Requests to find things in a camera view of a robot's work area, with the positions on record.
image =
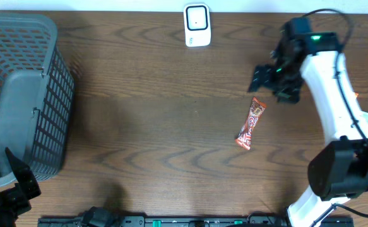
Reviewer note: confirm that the red patterned packet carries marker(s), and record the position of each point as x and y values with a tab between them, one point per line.
255	111

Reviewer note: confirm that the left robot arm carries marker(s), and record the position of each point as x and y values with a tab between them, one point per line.
16	201

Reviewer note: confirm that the white barcode scanner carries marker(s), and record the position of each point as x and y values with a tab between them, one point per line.
197	25

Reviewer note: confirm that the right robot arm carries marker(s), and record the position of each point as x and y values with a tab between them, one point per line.
339	172

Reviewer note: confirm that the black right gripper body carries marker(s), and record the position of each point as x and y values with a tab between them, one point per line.
286	81

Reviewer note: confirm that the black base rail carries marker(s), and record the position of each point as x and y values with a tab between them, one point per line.
140	221

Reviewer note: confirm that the grey plastic mesh basket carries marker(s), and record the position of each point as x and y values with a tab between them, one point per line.
36	96

